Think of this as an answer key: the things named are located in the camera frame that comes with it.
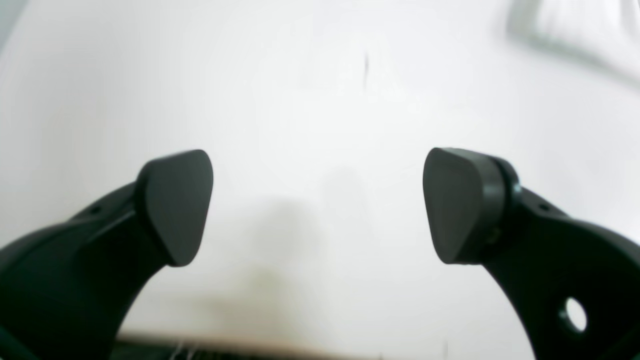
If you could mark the white printed T-shirt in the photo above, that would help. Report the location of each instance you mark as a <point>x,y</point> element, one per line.
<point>602,35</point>

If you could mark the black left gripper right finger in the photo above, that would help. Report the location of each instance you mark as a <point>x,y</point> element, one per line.
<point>574,285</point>

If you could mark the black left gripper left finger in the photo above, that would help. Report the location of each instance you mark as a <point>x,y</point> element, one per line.
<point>67,288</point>

